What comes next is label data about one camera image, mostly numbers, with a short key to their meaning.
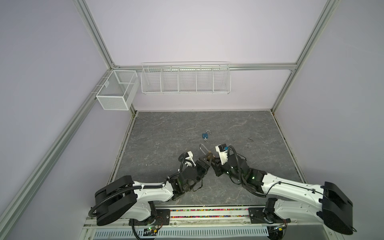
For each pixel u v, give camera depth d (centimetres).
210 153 75
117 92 99
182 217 75
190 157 73
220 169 68
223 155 68
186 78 100
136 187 47
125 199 43
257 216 74
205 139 103
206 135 106
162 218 73
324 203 42
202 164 68
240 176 58
